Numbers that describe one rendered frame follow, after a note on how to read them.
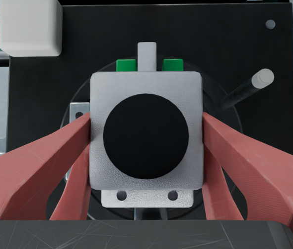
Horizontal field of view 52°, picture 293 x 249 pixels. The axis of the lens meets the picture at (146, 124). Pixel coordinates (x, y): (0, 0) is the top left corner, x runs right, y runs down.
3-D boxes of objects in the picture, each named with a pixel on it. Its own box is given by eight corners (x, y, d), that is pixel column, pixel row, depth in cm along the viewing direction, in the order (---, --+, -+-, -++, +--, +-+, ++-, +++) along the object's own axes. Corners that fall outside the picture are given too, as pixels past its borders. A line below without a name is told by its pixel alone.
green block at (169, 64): (176, 94, 23) (183, 78, 18) (161, 94, 23) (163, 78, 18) (176, 78, 23) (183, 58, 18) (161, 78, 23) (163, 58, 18)
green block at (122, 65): (139, 94, 23) (136, 78, 18) (124, 94, 23) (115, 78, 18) (139, 78, 23) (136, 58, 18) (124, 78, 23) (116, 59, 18)
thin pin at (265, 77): (229, 109, 22) (275, 84, 14) (218, 109, 22) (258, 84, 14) (229, 99, 22) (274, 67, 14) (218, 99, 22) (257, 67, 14)
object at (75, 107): (93, 131, 22) (89, 130, 21) (74, 131, 23) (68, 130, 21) (94, 104, 23) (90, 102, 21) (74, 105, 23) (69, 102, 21)
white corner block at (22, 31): (68, 63, 27) (53, 47, 23) (18, 63, 27) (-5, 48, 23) (69, 13, 28) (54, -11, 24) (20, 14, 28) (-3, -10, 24)
